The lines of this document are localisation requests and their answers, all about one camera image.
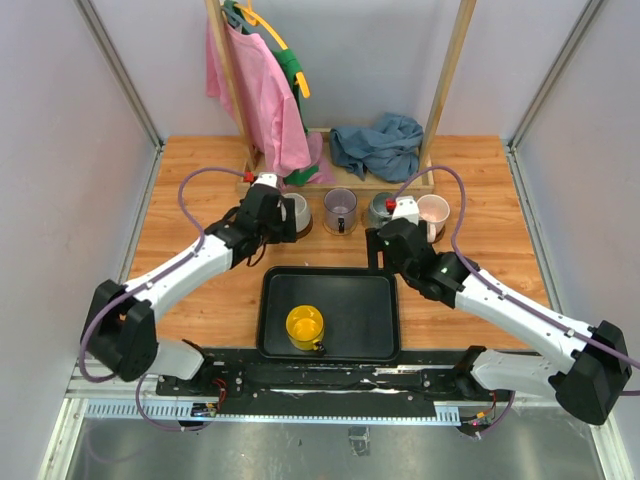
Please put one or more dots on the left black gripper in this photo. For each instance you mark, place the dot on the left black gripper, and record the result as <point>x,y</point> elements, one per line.
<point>285,230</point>

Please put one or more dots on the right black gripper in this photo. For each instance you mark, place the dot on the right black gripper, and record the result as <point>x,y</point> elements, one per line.
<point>373,247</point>

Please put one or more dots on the grey glass mug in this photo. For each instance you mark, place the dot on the grey glass mug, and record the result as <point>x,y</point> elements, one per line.
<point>377,212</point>

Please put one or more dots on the white ceramic mug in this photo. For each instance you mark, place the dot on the white ceramic mug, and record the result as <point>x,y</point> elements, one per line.
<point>303,216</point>

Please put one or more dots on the light woven coaster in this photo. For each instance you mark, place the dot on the light woven coaster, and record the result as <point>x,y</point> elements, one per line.
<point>339,228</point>

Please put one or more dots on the purple glass mug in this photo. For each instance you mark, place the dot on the purple glass mug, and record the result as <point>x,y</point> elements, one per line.
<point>340,203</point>

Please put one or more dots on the pink ceramic mug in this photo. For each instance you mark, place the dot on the pink ceramic mug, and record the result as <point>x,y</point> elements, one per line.
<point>435,211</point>

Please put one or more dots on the dark wooden coaster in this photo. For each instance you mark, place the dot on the dark wooden coaster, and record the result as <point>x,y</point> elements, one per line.
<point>439,235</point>

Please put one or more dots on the yellow glass mug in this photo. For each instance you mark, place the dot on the yellow glass mug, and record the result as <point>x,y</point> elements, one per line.
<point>305,328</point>

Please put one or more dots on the brown glass coaster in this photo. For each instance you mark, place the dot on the brown glass coaster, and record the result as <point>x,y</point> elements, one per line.
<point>305,231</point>

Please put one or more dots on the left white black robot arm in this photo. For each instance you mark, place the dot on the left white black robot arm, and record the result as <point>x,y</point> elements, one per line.
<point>120,330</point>

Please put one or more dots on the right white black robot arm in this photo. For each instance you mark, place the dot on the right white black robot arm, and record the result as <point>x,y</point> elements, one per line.
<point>585,368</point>

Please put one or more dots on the wooden clothes rack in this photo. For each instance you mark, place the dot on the wooden clothes rack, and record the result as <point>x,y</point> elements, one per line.
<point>254,161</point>

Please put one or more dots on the black plastic tray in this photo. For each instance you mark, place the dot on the black plastic tray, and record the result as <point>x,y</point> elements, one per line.
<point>359,307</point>

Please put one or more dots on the blue crumpled cloth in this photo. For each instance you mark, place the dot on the blue crumpled cloth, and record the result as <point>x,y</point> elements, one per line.
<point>388,149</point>

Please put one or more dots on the pink shirt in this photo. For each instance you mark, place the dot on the pink shirt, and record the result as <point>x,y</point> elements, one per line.
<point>265,80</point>

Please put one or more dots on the green shirt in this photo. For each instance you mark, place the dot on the green shirt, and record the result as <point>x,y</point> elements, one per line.
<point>274,81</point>

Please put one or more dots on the yellow hanger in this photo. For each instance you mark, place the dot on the yellow hanger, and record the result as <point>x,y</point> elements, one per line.
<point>256,19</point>

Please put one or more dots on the green hanger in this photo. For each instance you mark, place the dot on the green hanger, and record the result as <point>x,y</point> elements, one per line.
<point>235,18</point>

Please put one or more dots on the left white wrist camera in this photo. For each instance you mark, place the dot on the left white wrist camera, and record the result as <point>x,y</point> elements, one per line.
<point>267,179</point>

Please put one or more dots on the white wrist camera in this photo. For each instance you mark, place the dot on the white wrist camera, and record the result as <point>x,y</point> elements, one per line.
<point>267,179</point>
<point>406,208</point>

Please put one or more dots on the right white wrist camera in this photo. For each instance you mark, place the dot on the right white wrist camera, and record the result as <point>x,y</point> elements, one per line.
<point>406,208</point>

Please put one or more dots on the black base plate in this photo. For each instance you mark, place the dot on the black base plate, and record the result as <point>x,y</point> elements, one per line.
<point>409,386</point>

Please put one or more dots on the aluminium front rail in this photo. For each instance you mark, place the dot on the aluminium front rail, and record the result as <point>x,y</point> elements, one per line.
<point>117,399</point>

